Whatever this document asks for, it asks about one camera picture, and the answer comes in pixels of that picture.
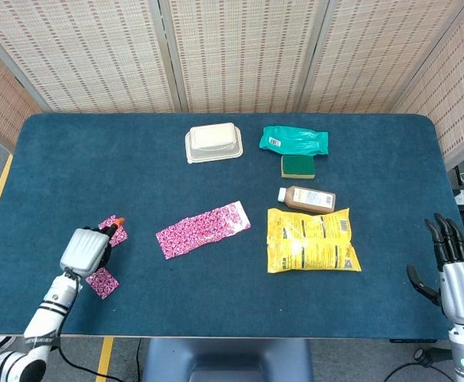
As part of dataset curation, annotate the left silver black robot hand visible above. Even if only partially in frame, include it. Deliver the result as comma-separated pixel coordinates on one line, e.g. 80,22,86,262
59,216,126,279

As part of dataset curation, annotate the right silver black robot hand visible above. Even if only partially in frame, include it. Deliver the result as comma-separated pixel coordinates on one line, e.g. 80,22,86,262
406,212,464,325

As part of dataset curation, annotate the pink patterned square tile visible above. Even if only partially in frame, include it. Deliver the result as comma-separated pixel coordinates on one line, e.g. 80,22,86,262
98,214,130,248
84,266,120,300

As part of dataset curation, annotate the pink patterned packet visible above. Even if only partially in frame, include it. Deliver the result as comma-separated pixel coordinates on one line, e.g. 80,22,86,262
155,201,252,261

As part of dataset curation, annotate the black round knob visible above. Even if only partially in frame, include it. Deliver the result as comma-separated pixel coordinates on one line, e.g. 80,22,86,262
412,347,434,367

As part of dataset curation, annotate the yellow snack bag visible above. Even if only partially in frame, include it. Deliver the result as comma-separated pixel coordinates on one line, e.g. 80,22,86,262
266,207,363,275

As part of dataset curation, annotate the white takeout food container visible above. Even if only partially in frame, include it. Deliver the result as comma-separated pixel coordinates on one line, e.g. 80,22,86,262
184,122,244,165

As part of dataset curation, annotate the woven folding screen panel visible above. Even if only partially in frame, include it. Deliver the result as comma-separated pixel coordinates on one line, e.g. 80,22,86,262
159,0,330,115
0,31,44,150
390,0,464,170
298,0,464,115
0,0,177,115

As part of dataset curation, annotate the brown bottle white cap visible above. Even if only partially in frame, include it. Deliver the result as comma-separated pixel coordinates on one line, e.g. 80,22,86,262
277,185,337,213

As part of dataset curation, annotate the green yellow sponge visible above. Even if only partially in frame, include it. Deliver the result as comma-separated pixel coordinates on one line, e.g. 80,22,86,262
280,154,317,180

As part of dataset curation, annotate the green plastic pouch packet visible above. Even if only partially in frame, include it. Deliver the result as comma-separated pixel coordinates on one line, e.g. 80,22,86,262
258,125,329,158

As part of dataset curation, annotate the black cable on floor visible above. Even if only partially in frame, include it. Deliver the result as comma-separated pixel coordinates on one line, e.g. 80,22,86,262
382,361,455,382

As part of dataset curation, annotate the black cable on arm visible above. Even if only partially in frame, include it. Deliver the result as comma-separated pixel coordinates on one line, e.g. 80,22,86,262
54,268,109,379

